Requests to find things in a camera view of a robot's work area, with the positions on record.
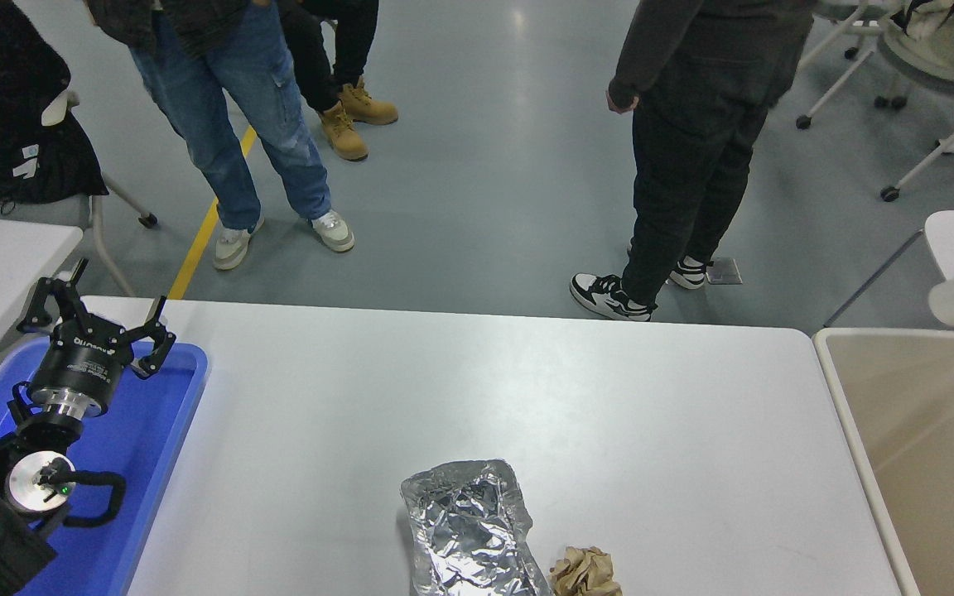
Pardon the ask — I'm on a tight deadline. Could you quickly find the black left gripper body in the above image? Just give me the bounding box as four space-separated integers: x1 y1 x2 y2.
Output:
28 319 132 408

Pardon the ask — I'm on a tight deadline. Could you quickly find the silver foil tray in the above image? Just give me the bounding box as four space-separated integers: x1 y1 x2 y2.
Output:
400 459 552 596

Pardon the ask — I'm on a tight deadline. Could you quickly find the tan paper ball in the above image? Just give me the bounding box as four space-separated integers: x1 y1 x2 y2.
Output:
548 546 623 596

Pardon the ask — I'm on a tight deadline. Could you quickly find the grey chair with white legs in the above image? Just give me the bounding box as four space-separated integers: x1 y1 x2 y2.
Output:
796 0 892 130
874 17 954 202
0 87 158 300

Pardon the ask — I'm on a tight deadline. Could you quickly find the blue plastic tray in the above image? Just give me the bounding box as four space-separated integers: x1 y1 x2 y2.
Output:
0 339 210 596

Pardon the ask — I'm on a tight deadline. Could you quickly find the person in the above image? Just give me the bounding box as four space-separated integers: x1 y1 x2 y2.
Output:
570 0 817 322
84 0 356 272
278 0 400 162

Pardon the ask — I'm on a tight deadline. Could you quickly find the large pale bin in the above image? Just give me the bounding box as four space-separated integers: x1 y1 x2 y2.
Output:
811 329 954 596

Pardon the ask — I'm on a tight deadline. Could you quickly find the cream jacket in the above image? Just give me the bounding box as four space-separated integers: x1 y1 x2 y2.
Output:
891 0 954 79

